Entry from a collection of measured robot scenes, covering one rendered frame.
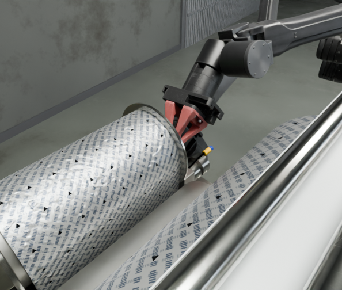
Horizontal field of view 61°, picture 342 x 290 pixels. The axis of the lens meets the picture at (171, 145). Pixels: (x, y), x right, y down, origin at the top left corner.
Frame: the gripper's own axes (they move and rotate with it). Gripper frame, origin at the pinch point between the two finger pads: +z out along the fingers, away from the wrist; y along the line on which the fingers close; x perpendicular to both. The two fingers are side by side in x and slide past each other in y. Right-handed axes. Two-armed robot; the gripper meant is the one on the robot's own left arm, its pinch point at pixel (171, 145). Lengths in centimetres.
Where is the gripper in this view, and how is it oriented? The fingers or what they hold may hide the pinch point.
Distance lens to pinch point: 50.7
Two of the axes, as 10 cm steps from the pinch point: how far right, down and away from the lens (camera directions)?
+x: -4.7, -3.1, -8.2
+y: -7.6, -3.3, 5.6
